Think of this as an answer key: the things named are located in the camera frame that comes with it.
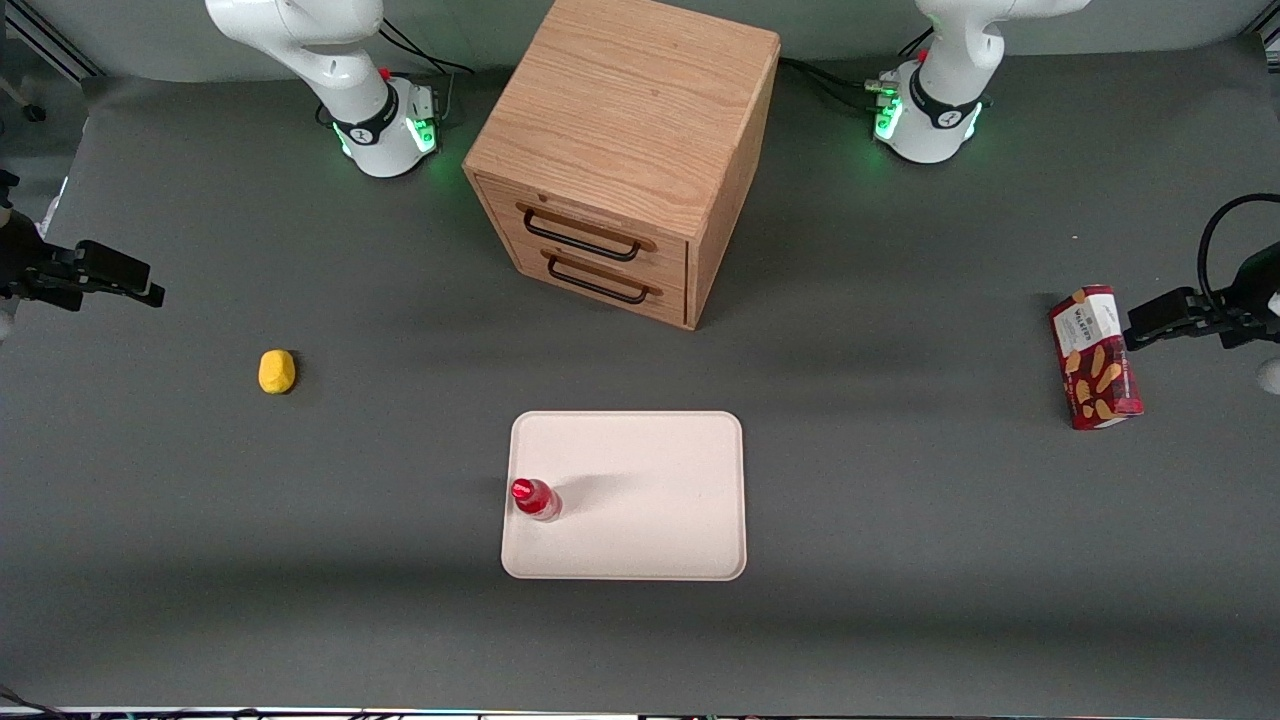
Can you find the small black wheel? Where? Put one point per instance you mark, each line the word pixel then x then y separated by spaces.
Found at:
pixel 36 113

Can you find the red biscuit box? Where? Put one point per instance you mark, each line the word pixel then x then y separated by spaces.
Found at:
pixel 1095 380

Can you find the dark grey table mat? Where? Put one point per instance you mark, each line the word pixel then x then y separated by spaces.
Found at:
pixel 900 550

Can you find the red coke bottle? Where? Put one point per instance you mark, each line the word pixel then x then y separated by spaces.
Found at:
pixel 540 503

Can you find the beige rectangular tray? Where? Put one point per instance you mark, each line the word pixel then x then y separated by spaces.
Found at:
pixel 640 500

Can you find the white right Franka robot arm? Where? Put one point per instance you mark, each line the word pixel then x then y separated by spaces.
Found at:
pixel 340 60

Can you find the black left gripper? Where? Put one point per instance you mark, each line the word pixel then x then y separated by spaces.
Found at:
pixel 1243 303

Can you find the yellow lemon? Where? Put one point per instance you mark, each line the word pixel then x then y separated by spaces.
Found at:
pixel 277 372

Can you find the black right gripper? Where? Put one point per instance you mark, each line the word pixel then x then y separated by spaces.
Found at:
pixel 22 262

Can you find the aluminium frame rail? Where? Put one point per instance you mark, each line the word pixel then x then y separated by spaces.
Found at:
pixel 1268 38
pixel 60 55

